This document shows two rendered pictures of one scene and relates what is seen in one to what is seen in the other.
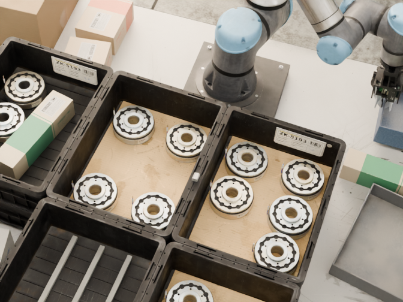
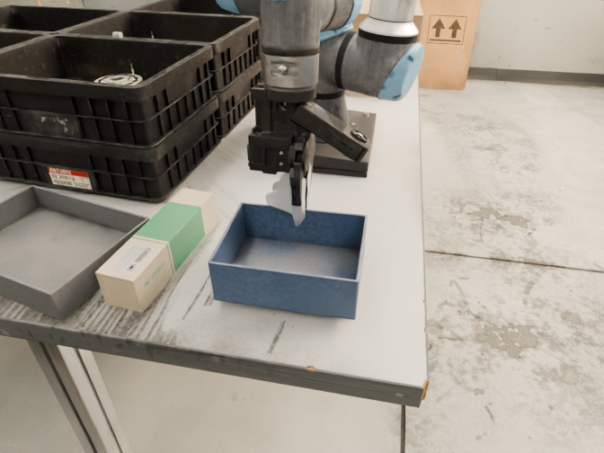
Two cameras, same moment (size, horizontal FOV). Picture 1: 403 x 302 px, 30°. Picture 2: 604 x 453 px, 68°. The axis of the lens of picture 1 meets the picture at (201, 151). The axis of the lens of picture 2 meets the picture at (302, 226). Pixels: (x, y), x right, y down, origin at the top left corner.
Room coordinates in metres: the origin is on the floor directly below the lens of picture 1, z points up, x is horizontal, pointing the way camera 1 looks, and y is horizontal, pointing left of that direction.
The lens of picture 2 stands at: (1.31, -1.07, 1.17)
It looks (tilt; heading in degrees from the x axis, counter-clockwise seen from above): 35 degrees down; 88
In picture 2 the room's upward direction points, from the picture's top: straight up
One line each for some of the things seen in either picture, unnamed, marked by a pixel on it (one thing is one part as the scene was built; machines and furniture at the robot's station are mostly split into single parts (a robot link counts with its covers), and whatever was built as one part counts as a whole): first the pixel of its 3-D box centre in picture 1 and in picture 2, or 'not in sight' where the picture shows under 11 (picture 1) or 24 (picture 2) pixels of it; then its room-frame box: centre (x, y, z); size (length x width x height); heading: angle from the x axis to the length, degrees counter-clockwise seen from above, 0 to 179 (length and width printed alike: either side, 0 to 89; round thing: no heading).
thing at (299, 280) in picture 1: (262, 190); (91, 62); (0.92, -0.15, 0.92); 0.40 x 0.30 x 0.02; 164
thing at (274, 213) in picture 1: (291, 214); not in sight; (0.89, -0.22, 0.86); 0.10 x 0.10 x 0.01
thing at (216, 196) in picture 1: (231, 194); (118, 82); (0.94, -0.08, 0.86); 0.10 x 0.10 x 0.01
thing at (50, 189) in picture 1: (140, 150); (165, 30); (1.00, 0.14, 0.92); 0.40 x 0.30 x 0.02; 164
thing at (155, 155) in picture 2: not in sight; (111, 137); (0.92, -0.15, 0.76); 0.40 x 0.30 x 0.12; 164
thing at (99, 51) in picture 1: (84, 68); not in sight; (1.39, 0.35, 0.74); 0.16 x 0.12 x 0.07; 175
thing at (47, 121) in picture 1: (35, 135); not in sight; (1.06, 0.41, 0.86); 0.24 x 0.06 x 0.06; 154
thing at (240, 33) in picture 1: (238, 38); (324, 53); (1.38, -0.07, 0.91); 0.13 x 0.12 x 0.14; 149
